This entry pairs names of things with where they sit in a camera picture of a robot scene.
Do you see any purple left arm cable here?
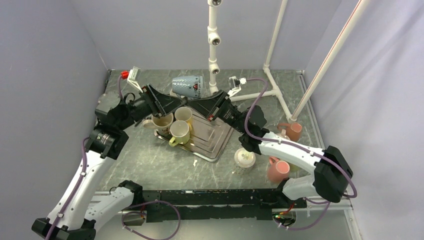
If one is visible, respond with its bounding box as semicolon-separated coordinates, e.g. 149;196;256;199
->
44;74;182;240

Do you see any pink mug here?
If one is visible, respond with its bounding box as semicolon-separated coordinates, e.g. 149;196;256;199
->
267;156;291;184

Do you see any yellow mug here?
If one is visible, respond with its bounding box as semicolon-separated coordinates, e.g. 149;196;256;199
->
174;106;193;128

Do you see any lime green faceted mug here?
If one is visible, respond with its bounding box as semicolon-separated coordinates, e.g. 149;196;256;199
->
168;120;192;147

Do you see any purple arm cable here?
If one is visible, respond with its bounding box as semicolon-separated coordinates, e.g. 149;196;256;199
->
44;74;182;240
244;77;359;232

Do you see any terracotta brown mug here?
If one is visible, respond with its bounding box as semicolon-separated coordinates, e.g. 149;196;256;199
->
277;122;303;142

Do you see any white PVC pipe frame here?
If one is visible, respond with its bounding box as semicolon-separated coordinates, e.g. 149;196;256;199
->
206;0;372;124

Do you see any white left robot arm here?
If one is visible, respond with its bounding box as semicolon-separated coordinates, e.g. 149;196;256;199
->
31;67;187;240

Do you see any beige teal patterned mug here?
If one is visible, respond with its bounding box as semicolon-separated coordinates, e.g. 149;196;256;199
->
141;113;174;136

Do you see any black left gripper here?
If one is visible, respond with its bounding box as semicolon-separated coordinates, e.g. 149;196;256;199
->
116;83;187;131

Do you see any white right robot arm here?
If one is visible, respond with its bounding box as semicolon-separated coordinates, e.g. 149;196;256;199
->
186;82;358;208

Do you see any grey blue mug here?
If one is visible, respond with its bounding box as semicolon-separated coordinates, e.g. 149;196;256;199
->
171;75;204;99

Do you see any steel serving tray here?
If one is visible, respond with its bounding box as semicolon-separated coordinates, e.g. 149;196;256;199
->
153;105;236;163

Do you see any pink lidded cup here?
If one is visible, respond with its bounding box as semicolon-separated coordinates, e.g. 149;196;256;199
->
276;129;290;140

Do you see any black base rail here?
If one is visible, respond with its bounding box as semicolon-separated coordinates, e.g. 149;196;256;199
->
112;180;309;223

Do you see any clear glass mug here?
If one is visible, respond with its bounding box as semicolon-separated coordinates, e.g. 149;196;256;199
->
232;148;256;175

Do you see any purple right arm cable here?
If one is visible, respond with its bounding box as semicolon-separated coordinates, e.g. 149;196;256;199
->
244;77;359;232

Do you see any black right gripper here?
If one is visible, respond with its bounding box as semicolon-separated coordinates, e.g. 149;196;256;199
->
186;89;248;134

